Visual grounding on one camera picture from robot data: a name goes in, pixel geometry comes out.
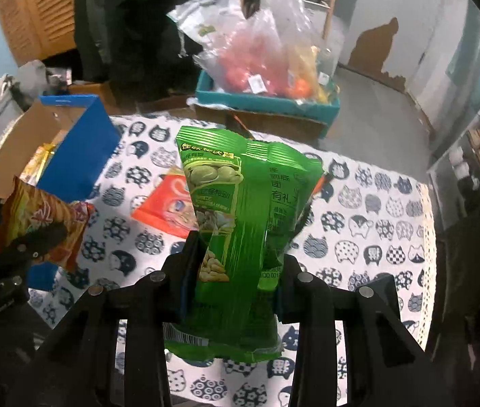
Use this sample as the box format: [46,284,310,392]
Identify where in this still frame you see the black coat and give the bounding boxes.
[74,0,250,104]

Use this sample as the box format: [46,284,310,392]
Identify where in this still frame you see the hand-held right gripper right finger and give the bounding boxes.
[277,253,448,407]

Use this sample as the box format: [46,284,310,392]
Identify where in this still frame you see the metal shoe rack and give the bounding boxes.
[425,67,480,232]

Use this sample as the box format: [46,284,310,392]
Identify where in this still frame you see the blue cardboard box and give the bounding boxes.
[0,94,123,292]

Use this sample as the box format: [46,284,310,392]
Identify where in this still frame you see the grey jacket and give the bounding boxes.
[15,59,74,96]

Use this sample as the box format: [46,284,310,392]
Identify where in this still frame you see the teal crate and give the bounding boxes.
[194,69,341,127]

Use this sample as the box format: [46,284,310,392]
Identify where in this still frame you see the small cardboard box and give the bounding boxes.
[67,80,119,108]

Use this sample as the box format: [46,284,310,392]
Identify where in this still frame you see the long yellow snack packet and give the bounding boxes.
[20,143,58,184]

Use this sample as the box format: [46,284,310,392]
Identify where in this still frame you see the cat print tablecloth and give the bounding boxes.
[28,114,438,407]

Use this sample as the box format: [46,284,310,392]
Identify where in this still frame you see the wooden louvered cabinet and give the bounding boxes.
[0,0,80,63]

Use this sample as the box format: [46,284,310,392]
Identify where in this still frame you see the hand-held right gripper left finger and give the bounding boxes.
[32,232,202,407]

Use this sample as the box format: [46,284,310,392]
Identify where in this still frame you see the brown cardboard box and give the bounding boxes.
[186,97,331,140]

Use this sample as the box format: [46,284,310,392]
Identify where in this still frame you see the green snack packet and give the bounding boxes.
[163,125,325,363]

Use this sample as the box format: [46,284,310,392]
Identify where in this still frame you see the plastic bag of oranges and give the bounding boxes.
[193,6,339,103]

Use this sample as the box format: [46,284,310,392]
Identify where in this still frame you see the orange-red snack packet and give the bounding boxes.
[131,167,192,239]

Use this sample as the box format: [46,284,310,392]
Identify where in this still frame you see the rows of shoes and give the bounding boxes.
[447,112,480,198]

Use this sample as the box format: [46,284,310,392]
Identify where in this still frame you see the orange patterned snack packet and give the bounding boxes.
[0,177,95,275]

